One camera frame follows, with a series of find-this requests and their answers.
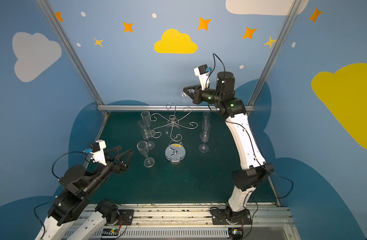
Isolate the clear champagne flute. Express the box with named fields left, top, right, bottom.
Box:
left=137, top=120, right=155, bottom=150
left=199, top=123, right=212, bottom=153
left=177, top=87, right=187, bottom=101
left=140, top=111, right=155, bottom=138
left=202, top=112, right=211, bottom=128
left=136, top=141, right=155, bottom=168

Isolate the clear champagne flute front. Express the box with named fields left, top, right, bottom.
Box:
left=202, top=112, right=211, bottom=128

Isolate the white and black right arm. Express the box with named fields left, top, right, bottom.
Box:
left=183, top=65, right=274, bottom=225

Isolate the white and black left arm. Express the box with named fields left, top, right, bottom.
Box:
left=36, top=146, right=134, bottom=240

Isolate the small circuit board left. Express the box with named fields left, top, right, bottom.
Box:
left=100, top=228, right=123, bottom=239

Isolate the small circuit board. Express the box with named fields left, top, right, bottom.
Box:
left=228, top=228, right=244, bottom=240
left=100, top=228, right=123, bottom=239

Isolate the small circuit board right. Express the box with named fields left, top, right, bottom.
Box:
left=228, top=228, right=244, bottom=240

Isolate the chrome wire wine glass rack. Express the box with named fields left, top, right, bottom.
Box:
left=150, top=103, right=198, bottom=164

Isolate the aluminium frame back rail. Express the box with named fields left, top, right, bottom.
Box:
left=97, top=105, right=217, bottom=112

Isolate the aluminium frame right post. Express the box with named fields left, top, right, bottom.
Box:
left=247, top=0, right=303, bottom=109

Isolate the aluminium frame post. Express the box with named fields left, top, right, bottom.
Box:
left=36, top=0, right=104, bottom=105
left=247, top=0, right=303, bottom=109

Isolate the aluminium frame left post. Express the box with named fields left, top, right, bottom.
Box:
left=36, top=0, right=104, bottom=105

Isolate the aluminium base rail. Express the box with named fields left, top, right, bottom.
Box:
left=48, top=202, right=292, bottom=240

